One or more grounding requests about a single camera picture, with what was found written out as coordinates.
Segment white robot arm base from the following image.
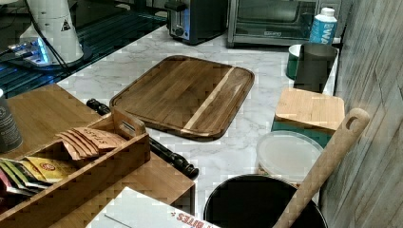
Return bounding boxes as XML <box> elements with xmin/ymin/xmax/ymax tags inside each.
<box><xmin>20</xmin><ymin>0</ymin><xmax>84</xmax><ymax>67</ymax></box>

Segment wooden tea box drawer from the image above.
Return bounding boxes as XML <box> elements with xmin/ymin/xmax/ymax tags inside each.
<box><xmin>1</xmin><ymin>107</ymin><xmax>150</xmax><ymax>228</ymax></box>

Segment wooden cutting board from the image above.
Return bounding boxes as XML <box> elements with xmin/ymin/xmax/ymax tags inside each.
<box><xmin>109</xmin><ymin>55</ymin><xmax>255</xmax><ymax>141</ymax></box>

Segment black pepper grinder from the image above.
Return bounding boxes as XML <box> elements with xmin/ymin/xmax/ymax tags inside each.
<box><xmin>86</xmin><ymin>99</ymin><xmax>200</xmax><ymax>181</ymax></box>

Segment silver black toaster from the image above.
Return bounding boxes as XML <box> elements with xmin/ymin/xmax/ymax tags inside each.
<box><xmin>164</xmin><ymin>0</ymin><xmax>228</xmax><ymax>46</ymax></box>

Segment round clear plastic lid container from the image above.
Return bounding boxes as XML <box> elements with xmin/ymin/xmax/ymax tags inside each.
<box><xmin>256</xmin><ymin>130</ymin><xmax>323</xmax><ymax>184</ymax></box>

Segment black round pot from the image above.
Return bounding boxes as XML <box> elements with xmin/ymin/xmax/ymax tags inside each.
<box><xmin>202</xmin><ymin>174</ymin><xmax>329</xmax><ymax>228</ymax></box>

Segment stainless toaster oven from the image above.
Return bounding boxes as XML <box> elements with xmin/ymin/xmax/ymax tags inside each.
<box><xmin>227</xmin><ymin>0</ymin><xmax>348</xmax><ymax>47</ymax></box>

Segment green box bamboo lid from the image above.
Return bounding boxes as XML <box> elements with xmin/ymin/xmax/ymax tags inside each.
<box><xmin>271</xmin><ymin>87</ymin><xmax>345</xmax><ymax>148</ymax></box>

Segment green white mug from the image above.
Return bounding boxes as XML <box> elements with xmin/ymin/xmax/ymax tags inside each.
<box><xmin>286</xmin><ymin>45</ymin><xmax>301</xmax><ymax>80</ymax></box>

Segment white cardboard snack box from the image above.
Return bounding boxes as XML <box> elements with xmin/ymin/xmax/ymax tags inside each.
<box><xmin>86</xmin><ymin>187</ymin><xmax>220</xmax><ymax>228</ymax></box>

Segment brown tea packets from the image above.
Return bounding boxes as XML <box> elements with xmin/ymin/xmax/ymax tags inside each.
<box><xmin>57</xmin><ymin>127</ymin><xmax>126</xmax><ymax>161</ymax></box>

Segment dark grey metal container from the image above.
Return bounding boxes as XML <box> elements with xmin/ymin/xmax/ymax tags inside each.
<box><xmin>294</xmin><ymin>43</ymin><xmax>337</xmax><ymax>93</ymax></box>

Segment bamboo shelf stand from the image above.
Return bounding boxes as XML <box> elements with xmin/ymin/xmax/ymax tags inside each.
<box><xmin>1</xmin><ymin>85</ymin><xmax>195</xmax><ymax>228</ymax></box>

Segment blue white bottle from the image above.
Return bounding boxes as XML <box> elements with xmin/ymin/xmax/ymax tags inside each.
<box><xmin>309</xmin><ymin>8</ymin><xmax>337</xmax><ymax>45</ymax></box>

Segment yellow tea packet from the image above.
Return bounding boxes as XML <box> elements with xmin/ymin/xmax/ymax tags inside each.
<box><xmin>26</xmin><ymin>157</ymin><xmax>77</xmax><ymax>183</ymax></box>

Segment dark grey canister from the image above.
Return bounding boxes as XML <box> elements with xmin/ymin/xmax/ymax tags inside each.
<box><xmin>0</xmin><ymin>89</ymin><xmax>23</xmax><ymax>153</ymax></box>

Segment green tea packets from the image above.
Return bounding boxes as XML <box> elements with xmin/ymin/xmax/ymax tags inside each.
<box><xmin>1</xmin><ymin>160</ymin><xmax>48</xmax><ymax>193</ymax></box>

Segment wooden spoon handle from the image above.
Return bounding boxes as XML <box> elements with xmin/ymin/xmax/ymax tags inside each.
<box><xmin>273</xmin><ymin>108</ymin><xmax>370</xmax><ymax>228</ymax></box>

